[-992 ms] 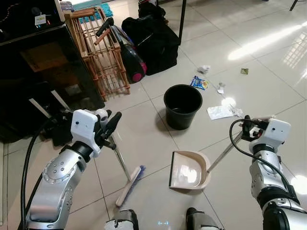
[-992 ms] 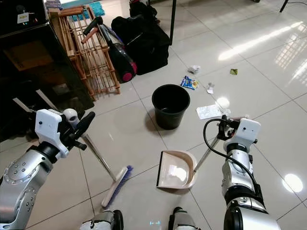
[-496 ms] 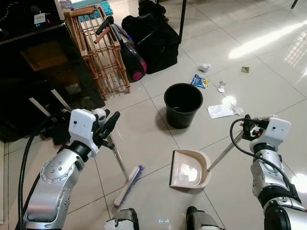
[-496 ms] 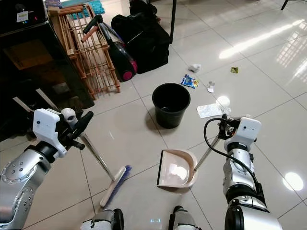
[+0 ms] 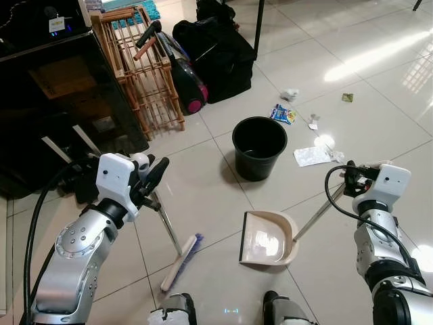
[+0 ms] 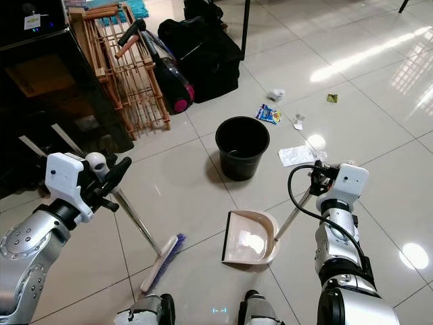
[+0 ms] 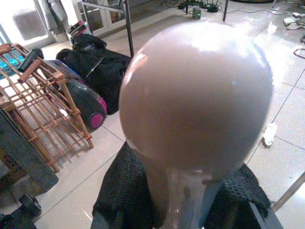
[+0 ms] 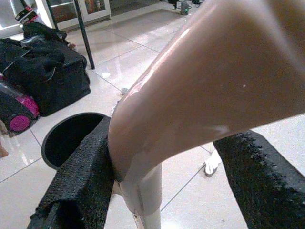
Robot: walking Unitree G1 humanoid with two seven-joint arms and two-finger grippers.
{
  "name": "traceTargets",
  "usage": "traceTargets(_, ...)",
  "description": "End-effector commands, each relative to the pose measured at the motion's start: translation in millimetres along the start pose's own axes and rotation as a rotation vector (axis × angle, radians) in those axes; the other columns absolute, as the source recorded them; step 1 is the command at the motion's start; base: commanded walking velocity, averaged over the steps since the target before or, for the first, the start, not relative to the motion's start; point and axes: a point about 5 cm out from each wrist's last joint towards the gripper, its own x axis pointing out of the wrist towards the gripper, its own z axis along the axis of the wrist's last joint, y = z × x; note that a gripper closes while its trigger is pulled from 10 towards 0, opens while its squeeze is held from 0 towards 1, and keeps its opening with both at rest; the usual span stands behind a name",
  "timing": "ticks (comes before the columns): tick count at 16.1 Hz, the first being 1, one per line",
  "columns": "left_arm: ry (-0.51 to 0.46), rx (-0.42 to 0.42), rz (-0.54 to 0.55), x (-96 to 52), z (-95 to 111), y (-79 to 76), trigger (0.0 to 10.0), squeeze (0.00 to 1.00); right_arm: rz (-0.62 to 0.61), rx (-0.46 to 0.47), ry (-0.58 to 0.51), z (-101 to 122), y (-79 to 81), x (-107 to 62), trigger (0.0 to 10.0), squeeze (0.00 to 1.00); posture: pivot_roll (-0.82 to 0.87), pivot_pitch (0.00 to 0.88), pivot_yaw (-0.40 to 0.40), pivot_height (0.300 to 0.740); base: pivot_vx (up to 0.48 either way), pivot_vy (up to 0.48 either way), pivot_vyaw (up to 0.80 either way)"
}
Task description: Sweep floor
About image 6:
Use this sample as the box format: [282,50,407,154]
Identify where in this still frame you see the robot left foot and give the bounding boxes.
[115,292,177,325]

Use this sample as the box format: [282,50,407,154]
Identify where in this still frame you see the black plastic bucket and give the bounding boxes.
[215,116,271,181]

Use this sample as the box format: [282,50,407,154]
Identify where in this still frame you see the black appliance with label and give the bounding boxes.
[0,0,72,51]

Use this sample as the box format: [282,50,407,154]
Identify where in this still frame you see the large black bag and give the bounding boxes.
[158,15,243,104]

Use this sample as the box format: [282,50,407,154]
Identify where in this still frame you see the black magenta vacuum cleaner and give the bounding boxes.
[118,19,196,114]

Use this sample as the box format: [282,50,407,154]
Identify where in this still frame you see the beige dustpan metal handle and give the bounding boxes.
[221,188,315,266]

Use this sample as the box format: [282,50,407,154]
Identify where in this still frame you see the clear white plastic packaging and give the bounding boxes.
[279,144,325,167]

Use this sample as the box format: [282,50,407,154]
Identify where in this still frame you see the pink broom purple bristles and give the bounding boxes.
[85,152,187,294]

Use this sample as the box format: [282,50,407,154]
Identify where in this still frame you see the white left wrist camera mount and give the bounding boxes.
[45,152,93,221]

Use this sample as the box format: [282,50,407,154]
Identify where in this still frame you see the blue snack wrapper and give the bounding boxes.
[256,104,283,125]

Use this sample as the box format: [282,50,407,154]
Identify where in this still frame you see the brown wooden rack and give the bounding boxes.
[81,5,172,141]

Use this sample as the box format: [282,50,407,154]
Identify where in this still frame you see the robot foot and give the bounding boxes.
[238,290,292,325]
[115,292,177,325]

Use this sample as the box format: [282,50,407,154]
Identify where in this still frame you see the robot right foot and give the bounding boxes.
[238,290,292,325]

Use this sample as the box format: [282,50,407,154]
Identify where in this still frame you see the grey metal bar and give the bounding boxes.
[19,135,49,163]
[51,124,85,156]

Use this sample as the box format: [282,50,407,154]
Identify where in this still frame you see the teal floor mat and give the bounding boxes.
[88,0,147,26]

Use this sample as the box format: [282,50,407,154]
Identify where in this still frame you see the small black bag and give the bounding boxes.
[183,0,224,21]

